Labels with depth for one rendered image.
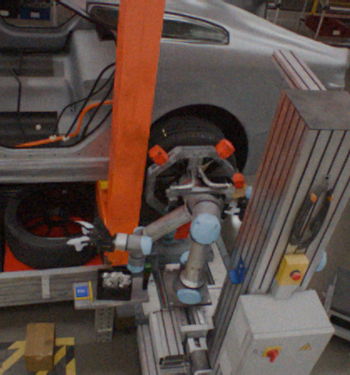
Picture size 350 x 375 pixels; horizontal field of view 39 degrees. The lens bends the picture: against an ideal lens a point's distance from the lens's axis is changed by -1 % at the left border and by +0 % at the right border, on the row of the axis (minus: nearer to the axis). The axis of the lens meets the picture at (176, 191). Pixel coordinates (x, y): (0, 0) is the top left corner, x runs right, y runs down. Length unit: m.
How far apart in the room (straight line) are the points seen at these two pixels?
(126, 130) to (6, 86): 1.61
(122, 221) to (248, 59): 1.17
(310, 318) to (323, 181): 0.62
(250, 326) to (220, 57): 1.57
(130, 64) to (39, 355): 1.74
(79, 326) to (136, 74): 1.79
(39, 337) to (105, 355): 0.43
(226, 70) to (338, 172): 1.39
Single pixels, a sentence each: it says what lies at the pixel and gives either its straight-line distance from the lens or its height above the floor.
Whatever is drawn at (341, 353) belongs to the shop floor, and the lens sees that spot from 3.66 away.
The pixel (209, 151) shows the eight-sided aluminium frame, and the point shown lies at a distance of 2.96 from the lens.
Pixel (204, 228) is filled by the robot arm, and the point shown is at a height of 1.43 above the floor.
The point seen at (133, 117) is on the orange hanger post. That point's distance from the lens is 2.34.
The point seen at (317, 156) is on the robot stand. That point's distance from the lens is 1.65.
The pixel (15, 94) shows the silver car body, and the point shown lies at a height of 0.91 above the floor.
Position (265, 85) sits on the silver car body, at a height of 1.44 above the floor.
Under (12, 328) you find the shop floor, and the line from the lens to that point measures 3.40.
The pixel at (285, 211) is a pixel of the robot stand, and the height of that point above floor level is 1.69.
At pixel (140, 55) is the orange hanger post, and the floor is 1.86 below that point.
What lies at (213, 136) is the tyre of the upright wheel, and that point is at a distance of 3.05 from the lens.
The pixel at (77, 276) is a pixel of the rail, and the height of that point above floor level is 0.34.
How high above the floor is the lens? 2.79
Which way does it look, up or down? 40 degrees down
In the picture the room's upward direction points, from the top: 10 degrees clockwise
